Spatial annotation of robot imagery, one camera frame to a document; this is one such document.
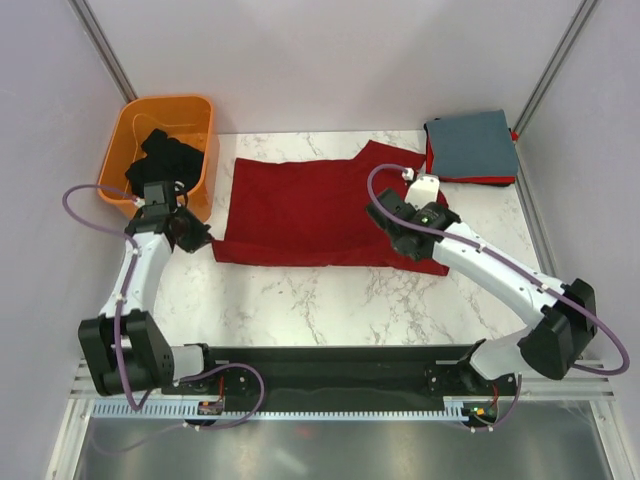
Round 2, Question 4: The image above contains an orange plastic laundry basket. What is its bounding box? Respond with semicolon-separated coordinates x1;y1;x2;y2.
98;94;220;221

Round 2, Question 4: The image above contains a dark red t shirt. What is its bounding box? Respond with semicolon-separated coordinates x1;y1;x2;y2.
212;141;449;276

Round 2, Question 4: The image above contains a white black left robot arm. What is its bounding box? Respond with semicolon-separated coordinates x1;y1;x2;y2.
78;181;220;410

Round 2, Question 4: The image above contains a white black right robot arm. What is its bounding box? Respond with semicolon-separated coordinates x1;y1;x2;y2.
366;189;597;394

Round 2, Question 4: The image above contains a black t shirt in basket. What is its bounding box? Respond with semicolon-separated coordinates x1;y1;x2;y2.
125;129;204;197

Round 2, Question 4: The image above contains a folded grey blue t shirt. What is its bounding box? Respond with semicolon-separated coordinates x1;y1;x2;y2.
424;109;517;180

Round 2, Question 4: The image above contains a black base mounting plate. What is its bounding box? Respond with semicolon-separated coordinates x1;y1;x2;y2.
163;345;516;412

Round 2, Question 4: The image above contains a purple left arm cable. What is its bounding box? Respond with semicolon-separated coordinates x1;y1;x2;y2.
61;184;151;411

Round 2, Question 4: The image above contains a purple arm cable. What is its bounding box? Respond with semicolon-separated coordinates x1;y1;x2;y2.
61;184;151;411
367;163;630;376

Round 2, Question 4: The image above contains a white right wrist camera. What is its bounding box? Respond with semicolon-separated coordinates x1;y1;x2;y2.
402;168;440;210

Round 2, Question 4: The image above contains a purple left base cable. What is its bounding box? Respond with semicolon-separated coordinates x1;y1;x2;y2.
92;363;269;456

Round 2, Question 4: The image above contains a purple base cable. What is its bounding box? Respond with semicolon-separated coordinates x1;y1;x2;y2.
92;363;269;456
462;382;519;435

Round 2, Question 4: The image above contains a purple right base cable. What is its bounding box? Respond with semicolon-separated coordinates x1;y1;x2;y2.
462;382;519;435

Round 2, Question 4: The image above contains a white slotted cable duct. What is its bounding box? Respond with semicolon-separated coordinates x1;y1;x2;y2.
91;399;468;422

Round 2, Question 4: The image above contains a left aluminium frame post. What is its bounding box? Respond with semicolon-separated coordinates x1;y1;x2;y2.
68;0;138;102

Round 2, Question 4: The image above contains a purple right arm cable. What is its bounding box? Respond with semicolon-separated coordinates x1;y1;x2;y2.
367;163;630;376

